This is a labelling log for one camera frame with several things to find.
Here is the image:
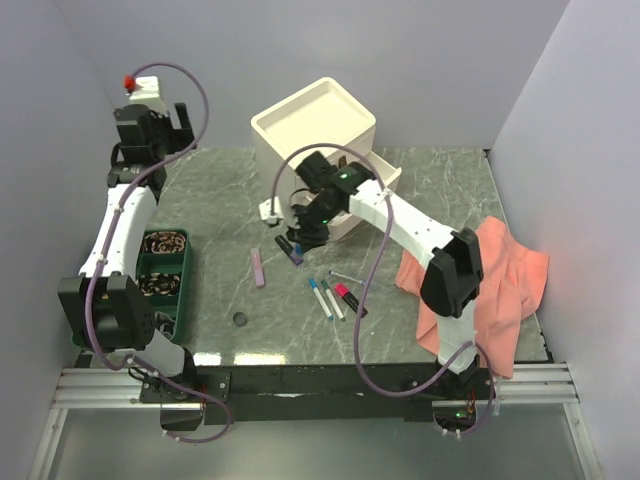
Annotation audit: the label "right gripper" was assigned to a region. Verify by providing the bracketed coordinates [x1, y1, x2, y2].
[281, 197, 341, 254]

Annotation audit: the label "black pink highlighter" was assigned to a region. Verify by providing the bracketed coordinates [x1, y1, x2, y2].
[334, 282, 360, 313]

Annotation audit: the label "blue whiteboard pen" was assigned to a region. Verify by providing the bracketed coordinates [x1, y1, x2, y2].
[328, 270, 366, 286]

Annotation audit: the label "black round cap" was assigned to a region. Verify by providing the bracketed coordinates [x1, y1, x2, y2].
[232, 312, 248, 327]

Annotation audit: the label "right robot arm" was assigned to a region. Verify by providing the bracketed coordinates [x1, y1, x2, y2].
[287, 151, 484, 398]

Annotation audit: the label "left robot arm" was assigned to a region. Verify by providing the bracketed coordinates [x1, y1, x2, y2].
[58, 103, 200, 402]

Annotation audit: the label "black purple highlighter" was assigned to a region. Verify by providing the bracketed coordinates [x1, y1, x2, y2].
[274, 235, 303, 266]

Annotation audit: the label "blue cap white marker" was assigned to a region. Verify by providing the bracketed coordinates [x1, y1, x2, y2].
[309, 278, 333, 321]

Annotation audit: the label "pink lilac highlighter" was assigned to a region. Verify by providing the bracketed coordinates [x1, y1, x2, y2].
[250, 247, 266, 288]

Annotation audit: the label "green cap white marker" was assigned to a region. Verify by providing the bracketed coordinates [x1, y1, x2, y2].
[321, 279, 346, 322]

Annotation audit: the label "white drawer cabinet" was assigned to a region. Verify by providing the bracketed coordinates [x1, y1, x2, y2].
[250, 76, 377, 229]

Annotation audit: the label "green compartment tray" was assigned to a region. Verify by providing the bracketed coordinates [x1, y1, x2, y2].
[71, 228, 193, 349]

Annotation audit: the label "black base bar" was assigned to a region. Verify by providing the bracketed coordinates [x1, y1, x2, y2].
[139, 360, 494, 431]

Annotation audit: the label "pink cloth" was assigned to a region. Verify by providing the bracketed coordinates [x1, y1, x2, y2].
[394, 216, 550, 380]

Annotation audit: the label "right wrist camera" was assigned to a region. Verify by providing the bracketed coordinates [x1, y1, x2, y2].
[258, 196, 290, 228]

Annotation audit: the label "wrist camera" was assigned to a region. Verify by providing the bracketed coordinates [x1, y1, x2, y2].
[258, 196, 290, 228]
[123, 75, 168, 116]

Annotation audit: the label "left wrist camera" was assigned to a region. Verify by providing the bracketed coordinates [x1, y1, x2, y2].
[123, 75, 168, 116]

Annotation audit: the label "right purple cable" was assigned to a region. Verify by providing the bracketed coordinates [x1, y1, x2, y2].
[269, 143, 499, 437]

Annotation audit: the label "brown patterned hair ties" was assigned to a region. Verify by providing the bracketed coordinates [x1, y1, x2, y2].
[142, 230, 187, 255]

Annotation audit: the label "aluminium rail frame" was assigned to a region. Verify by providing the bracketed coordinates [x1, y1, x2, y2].
[27, 149, 601, 480]

